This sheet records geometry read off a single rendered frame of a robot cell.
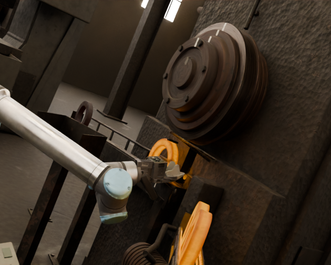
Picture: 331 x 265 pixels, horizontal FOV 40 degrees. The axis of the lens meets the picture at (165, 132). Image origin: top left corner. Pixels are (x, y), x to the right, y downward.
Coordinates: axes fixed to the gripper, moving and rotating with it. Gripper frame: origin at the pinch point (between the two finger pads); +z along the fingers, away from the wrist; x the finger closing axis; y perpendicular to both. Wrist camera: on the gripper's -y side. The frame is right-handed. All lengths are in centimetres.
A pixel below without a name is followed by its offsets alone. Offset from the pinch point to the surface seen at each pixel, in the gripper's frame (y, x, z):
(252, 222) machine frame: -0.7, -39.7, 4.6
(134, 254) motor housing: -16.8, -23.0, -27.4
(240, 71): 43.6, -14.8, 8.7
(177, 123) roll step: 19.2, 6.4, -1.0
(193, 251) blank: 7, -62, -31
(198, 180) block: 5.7, -18.6, -4.2
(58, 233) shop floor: -72, 95, -20
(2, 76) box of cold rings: -8, 242, -32
